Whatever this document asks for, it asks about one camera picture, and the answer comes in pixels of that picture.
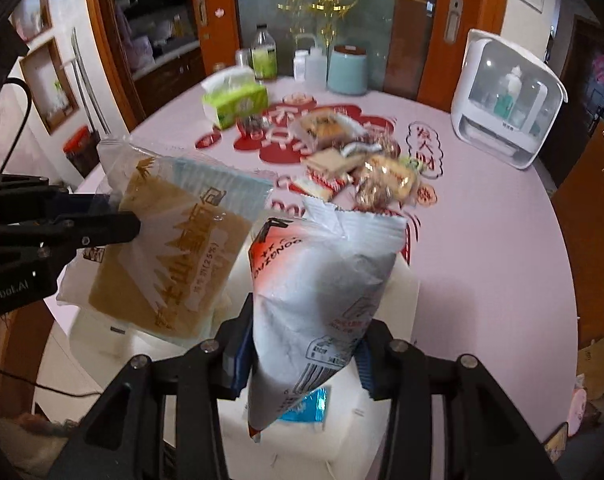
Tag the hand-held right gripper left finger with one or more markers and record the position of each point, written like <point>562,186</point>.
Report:
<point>242,360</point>

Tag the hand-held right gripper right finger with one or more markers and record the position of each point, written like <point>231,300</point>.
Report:
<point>365,366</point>

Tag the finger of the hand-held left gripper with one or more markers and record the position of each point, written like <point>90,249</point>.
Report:
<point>107,230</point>
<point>27,192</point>

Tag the white snack bag red corner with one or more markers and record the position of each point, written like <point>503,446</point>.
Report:
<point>322,280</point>

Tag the white storage bin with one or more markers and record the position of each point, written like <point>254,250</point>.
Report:
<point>292,452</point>

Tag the red lid trash can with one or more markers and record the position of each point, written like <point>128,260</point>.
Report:
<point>80,150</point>

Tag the blue snack packet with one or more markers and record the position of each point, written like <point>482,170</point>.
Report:
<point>307,407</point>

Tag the kitchen counter cabinet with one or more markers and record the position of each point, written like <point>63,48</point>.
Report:
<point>169,72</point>

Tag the small glass cup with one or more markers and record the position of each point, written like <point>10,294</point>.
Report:
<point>252,127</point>

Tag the green tissue box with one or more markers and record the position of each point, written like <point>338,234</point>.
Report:
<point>234,100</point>

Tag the brown bread roll packet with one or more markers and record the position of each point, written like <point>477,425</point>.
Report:
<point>386,182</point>

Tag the small glass jar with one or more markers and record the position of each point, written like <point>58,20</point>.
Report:
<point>219,68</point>

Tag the red white biscuit packet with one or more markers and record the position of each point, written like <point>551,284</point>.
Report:
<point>327,170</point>

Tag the pink plastic stool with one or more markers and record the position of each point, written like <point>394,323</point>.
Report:
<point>577,410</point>

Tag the clear wrapped pastry packet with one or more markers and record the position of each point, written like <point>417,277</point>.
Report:
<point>376,146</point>

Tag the green label plastic bottle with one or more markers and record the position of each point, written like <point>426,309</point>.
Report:
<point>264,57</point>

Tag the orange cake packet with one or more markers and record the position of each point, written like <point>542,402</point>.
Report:
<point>324,127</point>

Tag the small white pill bottle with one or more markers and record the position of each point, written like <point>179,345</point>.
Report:
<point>300,67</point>

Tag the white plastic bottle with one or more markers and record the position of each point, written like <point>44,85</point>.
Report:
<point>316,67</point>

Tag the glass sliding door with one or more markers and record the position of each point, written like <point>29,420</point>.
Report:
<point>292,15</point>

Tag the light blue canister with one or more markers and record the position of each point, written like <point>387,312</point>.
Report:
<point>347,72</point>

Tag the white bottle sterilizer appliance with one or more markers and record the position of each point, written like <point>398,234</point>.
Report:
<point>501,110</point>

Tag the wooden framed wall niche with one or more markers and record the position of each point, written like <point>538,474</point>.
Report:
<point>49,87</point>
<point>32,10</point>

